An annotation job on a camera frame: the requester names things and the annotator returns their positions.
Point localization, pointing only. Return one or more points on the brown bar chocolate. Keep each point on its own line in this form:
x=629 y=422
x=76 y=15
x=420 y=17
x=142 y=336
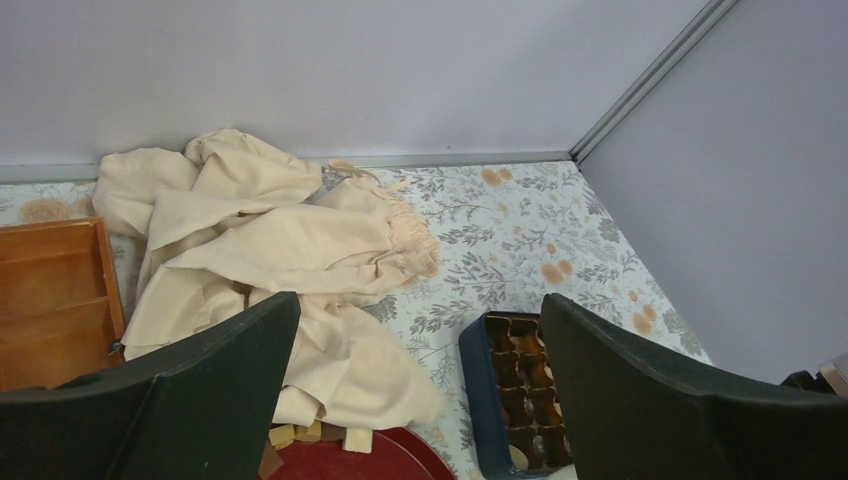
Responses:
x=270 y=462

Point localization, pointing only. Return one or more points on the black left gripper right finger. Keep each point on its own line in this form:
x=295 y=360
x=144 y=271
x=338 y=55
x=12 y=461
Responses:
x=634 y=409

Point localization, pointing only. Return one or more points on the wooden compartment tray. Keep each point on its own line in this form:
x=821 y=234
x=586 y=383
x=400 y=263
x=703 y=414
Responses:
x=61 y=310

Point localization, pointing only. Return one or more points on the floral tablecloth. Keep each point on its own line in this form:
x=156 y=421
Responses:
x=508 y=237

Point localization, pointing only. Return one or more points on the beige crumpled cloth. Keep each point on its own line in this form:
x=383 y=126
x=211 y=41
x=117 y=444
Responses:
x=231 y=221

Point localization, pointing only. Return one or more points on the navy chocolate box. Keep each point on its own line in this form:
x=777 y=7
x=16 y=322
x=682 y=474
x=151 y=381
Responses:
x=516 y=418

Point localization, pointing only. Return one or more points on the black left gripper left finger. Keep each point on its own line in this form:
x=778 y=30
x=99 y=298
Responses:
x=200 y=408

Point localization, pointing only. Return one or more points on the red round tray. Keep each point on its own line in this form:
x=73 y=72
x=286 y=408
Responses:
x=396 y=454

